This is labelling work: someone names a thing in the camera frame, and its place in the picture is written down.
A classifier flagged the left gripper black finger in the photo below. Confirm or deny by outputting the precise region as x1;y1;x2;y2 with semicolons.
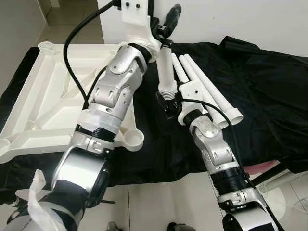
165;4;182;30

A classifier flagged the white plastic table top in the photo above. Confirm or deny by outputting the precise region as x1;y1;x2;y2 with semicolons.
0;41;145;164

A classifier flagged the black nylon cloth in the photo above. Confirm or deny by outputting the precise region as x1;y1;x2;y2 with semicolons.
0;36;308;193

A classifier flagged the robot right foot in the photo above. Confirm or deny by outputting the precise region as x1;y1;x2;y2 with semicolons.
166;222;191;231

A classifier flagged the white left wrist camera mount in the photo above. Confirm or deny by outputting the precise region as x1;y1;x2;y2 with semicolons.
120;0;167;56

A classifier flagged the black metal frame bar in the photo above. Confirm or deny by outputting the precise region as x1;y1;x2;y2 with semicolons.
89;198;116;205
248;166;289;188

